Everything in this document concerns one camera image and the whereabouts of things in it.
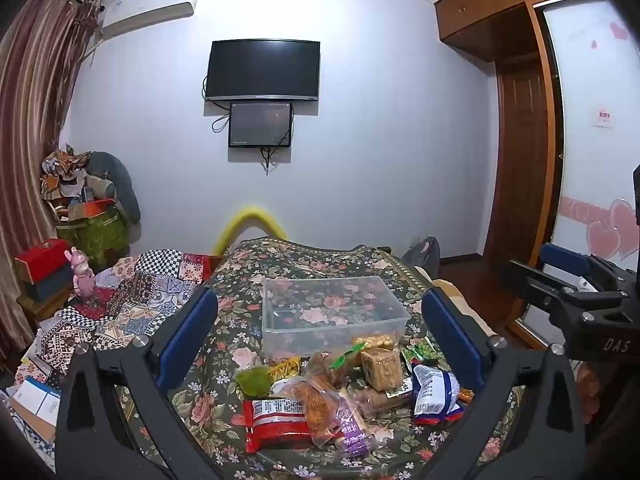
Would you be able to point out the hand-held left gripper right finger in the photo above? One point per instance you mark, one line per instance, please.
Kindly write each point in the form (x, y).
(451, 331)

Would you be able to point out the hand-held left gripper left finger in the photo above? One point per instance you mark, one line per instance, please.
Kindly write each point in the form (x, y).
(191, 329)

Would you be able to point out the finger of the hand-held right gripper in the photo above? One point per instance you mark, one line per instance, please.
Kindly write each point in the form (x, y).
(565, 257)
(530, 280)

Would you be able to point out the blue and white snack packet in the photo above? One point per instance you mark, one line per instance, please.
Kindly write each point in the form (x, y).
(435, 392)

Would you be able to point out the brown cube cake packet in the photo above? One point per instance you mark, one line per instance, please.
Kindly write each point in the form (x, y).
(382, 369)

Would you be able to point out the green-topped yellow sticks bag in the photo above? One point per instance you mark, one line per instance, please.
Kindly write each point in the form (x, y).
(270, 374)

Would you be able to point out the brown roll snack packet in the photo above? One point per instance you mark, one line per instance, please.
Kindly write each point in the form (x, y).
(385, 400)

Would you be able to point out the clear plastic container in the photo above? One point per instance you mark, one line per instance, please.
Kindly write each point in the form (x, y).
(330, 312)

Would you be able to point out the red snack packet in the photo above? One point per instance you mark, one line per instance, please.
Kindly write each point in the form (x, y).
(275, 422)

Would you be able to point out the purple label cracker packet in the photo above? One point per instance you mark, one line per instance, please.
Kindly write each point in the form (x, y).
(354, 430)

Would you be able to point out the clear bag of orange snacks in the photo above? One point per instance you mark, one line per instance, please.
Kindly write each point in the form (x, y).
(315, 400)

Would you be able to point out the floral tablecloth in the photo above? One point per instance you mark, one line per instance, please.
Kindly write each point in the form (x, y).
(235, 310)

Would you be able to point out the patchwork quilt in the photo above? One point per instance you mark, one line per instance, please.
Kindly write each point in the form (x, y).
(135, 300)

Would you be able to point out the dark backpack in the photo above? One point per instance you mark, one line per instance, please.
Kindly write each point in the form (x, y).
(422, 257)

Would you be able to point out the white heart-print wardrobe door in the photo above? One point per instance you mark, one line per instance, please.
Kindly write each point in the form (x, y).
(590, 180)

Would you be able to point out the brown wooden door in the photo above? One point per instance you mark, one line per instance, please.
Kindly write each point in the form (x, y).
(522, 160)

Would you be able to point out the pink rabbit toy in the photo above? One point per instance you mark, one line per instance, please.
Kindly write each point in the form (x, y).
(82, 275)

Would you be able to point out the yellow foam tube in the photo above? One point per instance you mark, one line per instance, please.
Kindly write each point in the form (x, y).
(250, 212)

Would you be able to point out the green patterned bag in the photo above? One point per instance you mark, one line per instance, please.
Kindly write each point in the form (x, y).
(95, 237)

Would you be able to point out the red and white paper label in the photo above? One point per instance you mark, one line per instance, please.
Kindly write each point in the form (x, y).
(603, 117)

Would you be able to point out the dark grey box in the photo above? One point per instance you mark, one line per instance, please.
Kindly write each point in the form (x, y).
(50, 285)

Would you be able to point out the orange-red box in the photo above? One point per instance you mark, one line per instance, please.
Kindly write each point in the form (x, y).
(92, 207)

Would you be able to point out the grey plush toy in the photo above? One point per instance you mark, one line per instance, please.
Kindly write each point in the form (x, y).
(122, 185)

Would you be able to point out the red box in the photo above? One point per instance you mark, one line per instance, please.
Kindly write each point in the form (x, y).
(42, 257)

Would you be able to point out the blue and white carton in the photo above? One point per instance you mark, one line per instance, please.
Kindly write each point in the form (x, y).
(42, 402)

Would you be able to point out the flat brown cardboard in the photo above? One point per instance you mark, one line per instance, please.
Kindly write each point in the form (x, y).
(30, 420)

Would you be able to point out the tiger-print cloth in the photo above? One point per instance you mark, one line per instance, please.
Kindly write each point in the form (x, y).
(62, 167)

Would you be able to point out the wooden overhead cabinet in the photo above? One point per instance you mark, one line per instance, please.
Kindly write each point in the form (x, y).
(490, 10)

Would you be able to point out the striped brown curtain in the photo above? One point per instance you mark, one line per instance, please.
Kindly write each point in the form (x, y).
(35, 110)

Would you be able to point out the white air conditioner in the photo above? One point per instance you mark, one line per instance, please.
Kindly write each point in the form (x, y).
(145, 20)

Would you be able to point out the small black wall monitor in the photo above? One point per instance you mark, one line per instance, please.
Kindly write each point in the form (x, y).
(260, 125)

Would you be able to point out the wall-mounted black television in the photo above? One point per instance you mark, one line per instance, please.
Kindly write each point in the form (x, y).
(262, 69)

